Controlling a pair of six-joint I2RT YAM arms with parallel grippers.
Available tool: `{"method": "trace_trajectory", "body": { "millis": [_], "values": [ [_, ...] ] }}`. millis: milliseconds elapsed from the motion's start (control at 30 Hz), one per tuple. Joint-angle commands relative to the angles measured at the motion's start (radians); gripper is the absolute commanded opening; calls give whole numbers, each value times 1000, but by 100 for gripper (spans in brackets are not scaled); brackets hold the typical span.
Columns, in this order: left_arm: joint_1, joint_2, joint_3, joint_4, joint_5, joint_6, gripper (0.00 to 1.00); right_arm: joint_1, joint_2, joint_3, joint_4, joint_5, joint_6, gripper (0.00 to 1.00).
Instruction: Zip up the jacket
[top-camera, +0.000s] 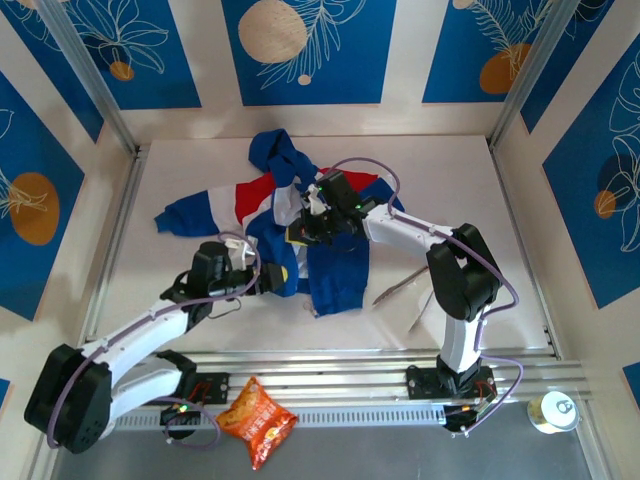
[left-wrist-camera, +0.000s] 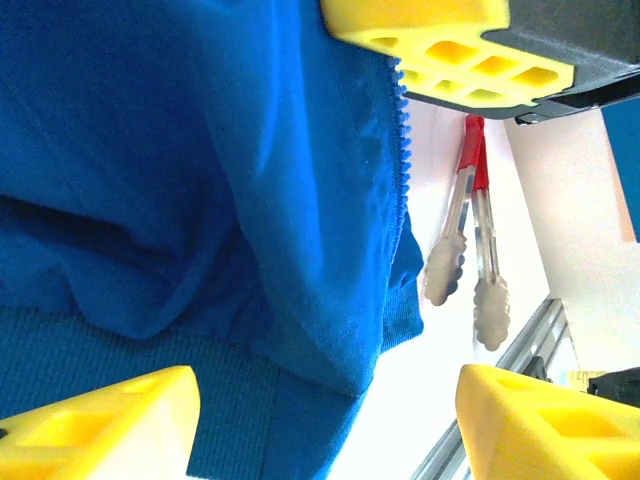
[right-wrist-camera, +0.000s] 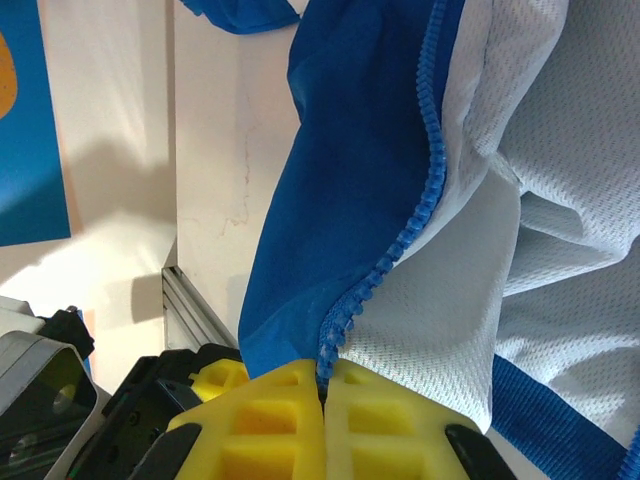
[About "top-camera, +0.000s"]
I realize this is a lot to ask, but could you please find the blue red white zip jacket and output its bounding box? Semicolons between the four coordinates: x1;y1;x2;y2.
153;128;406;318

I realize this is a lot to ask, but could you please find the orange snack bag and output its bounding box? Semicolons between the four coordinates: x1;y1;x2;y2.
214;375;300;472

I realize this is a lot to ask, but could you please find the yellow drink can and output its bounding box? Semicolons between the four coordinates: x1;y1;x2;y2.
526;390;581;435

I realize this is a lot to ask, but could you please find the thin wire loop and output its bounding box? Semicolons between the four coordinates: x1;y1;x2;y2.
207;298;242;322
329;234;362;257

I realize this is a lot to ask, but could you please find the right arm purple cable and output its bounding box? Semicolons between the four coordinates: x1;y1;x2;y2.
314;156;526;440

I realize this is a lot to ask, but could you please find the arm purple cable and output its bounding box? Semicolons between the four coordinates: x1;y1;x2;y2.
314;156;526;440
46;230;262;450

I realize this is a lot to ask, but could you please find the aluminium mounting rail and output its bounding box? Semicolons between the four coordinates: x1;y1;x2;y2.
82;348;592;407

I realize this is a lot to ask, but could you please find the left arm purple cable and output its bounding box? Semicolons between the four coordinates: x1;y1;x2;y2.
46;230;262;450

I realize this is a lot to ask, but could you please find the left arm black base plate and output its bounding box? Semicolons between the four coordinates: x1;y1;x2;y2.
177;372;231;406

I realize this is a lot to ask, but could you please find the slotted grey cable duct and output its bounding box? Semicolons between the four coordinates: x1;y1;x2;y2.
113;404;447;430

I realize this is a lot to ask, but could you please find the short purple cable loop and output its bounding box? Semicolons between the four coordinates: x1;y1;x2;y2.
163;398;222;450

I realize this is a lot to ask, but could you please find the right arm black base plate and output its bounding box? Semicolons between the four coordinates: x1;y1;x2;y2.
405;365;497;402

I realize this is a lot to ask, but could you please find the aluminium frame post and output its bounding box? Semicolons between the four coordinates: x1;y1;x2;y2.
37;0;140;155
488;0;587;152

